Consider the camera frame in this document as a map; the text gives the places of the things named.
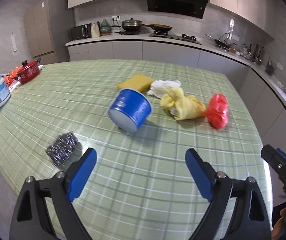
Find group of condiment bottles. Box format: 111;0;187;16
236;44;250;58

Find green ceramic vase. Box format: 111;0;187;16
100;19;112;35

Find green checked tablecloth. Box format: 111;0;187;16
0;59;274;240

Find black toaster oven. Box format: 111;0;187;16
70;24;92;40

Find yellow cloth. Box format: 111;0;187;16
160;87;206;121

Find red cooking pot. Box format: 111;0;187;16
15;58;41;84

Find black induction cooker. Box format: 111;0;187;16
114;30;143;35

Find beige refrigerator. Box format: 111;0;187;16
24;0;69;64

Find orange net bag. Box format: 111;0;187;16
4;70;18;84

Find metal utensil rack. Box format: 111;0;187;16
253;44;265;64

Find white plastic jug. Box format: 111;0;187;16
91;22;101;38

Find yellow sponge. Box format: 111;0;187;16
117;74;154;92

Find blue round tin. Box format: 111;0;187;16
107;88;153;133

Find steel wool scourer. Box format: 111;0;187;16
46;131;80;166

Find black range hood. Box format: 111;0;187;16
144;0;210;19

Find grey lidded pot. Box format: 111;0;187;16
121;17;143;32

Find grey kitchen counter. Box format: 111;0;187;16
65;32;286;155

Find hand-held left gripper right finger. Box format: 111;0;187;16
185;148;271;240

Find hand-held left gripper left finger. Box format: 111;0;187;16
9;148;98;240

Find black gas stove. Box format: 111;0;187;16
149;31;202;45

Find black frying pan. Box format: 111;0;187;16
143;24;173;32

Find black utensil holder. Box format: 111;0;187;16
265;60;276;76

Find red plastic bag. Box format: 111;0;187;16
205;93;229;130

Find white plastic bag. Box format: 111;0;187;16
147;79;181;99

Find person's right hand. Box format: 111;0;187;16
271;205;286;239

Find black wok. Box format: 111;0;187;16
204;34;232;48

